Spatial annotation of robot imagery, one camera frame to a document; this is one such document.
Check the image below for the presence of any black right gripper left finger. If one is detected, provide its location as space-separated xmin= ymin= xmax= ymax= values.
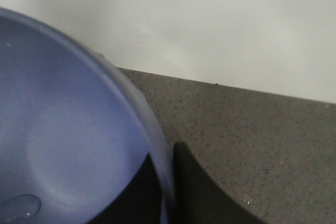
xmin=89 ymin=155 xmax=162 ymax=224

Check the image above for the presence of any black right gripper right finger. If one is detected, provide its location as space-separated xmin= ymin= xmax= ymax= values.
xmin=173 ymin=142 xmax=264 ymax=223

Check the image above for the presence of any light blue bowl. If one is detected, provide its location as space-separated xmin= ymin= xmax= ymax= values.
xmin=1 ymin=8 xmax=177 ymax=223

